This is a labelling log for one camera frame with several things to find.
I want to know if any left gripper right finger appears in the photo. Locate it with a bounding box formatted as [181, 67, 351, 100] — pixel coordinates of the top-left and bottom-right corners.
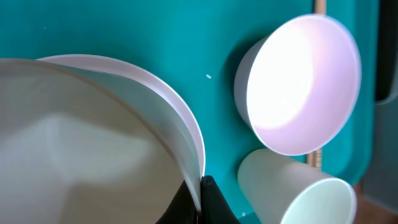
[198, 175, 240, 224]

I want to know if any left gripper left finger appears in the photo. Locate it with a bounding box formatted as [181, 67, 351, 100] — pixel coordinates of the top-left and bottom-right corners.
[156, 181, 197, 224]

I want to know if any white cup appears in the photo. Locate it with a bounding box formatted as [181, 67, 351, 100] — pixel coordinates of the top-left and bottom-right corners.
[238, 149, 357, 224]

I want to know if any cream bowl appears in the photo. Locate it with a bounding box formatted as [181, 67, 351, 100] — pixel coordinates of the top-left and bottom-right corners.
[1, 58, 202, 223]

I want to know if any small pink bowl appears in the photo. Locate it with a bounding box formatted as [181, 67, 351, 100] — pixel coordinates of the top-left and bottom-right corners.
[234, 14, 361, 156]

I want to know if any large pink plate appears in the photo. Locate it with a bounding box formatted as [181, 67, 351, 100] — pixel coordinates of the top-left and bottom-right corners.
[41, 54, 206, 175]

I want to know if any left wooden chopstick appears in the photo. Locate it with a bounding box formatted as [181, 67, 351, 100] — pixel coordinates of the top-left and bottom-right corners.
[306, 0, 326, 170]

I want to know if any teal serving tray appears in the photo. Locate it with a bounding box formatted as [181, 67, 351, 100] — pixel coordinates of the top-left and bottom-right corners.
[0, 0, 382, 224]

